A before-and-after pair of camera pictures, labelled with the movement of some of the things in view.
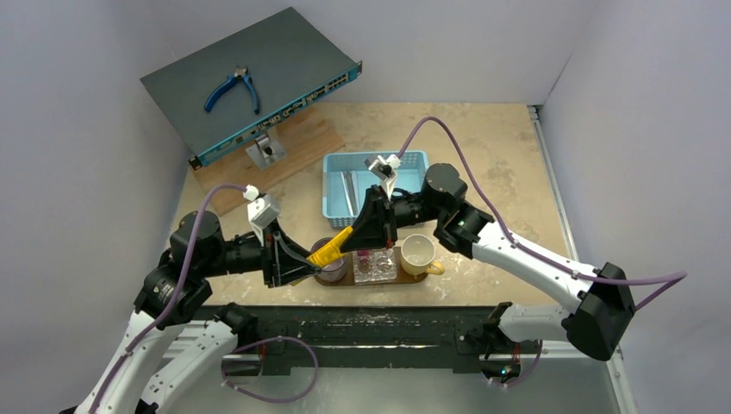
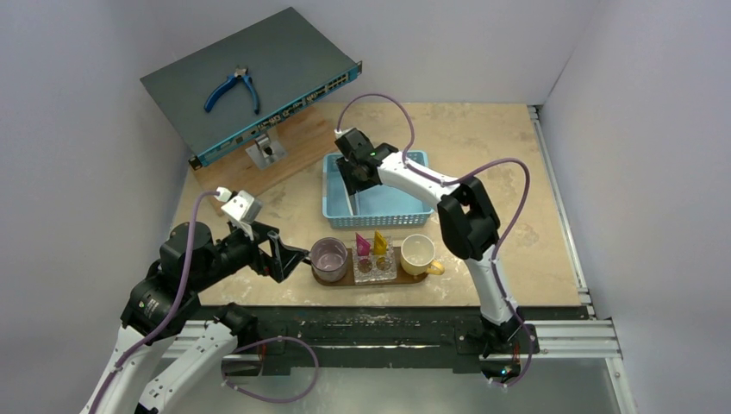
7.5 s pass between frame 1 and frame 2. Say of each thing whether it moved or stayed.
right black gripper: moved
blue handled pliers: stayed
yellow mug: stayed
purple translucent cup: stayed
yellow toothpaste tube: moved
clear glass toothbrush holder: stayed
